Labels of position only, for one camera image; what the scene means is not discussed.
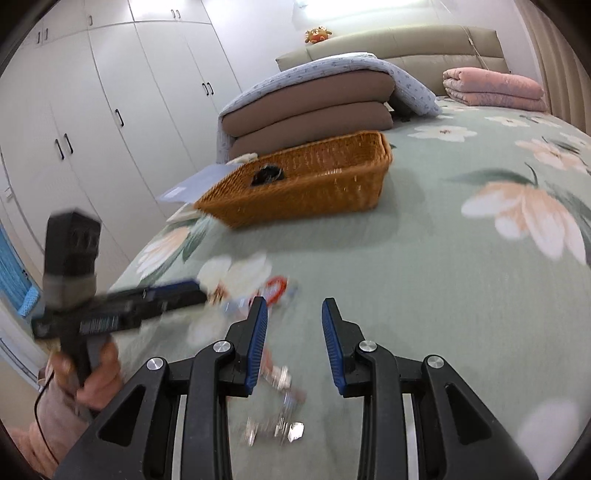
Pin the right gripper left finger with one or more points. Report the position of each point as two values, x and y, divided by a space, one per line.
133 437

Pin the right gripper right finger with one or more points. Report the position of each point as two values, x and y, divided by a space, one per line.
458 437

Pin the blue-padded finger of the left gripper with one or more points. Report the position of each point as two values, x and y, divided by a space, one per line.
159 299

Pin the clear blue hair clip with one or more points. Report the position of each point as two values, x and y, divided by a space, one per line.
236 309

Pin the pink sleeve left forearm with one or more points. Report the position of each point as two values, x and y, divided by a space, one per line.
60 423

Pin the person's left hand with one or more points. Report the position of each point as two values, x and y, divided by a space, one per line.
100 387

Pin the blue towel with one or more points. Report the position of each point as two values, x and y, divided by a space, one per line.
19 289

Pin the light blue paper sheet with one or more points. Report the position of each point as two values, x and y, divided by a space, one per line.
194 187

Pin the black hair clip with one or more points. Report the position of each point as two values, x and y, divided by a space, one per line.
267 175

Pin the floral green bedspread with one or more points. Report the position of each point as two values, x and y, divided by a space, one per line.
478 251

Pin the white wardrobe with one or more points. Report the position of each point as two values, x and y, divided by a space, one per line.
105 106

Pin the woven wicker basket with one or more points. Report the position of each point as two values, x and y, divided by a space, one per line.
333 176

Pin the brown folded cushion stack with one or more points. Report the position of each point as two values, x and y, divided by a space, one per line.
318 109

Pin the orange plush toy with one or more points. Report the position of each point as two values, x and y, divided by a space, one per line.
316 35

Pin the blue patterned folded quilt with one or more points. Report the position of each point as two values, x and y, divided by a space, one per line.
409 90

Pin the pink folded blanket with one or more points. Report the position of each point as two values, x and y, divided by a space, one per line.
480 87

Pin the beige bed headboard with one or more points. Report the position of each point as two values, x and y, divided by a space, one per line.
424 51

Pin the beige curtain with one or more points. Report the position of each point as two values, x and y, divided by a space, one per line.
566 82

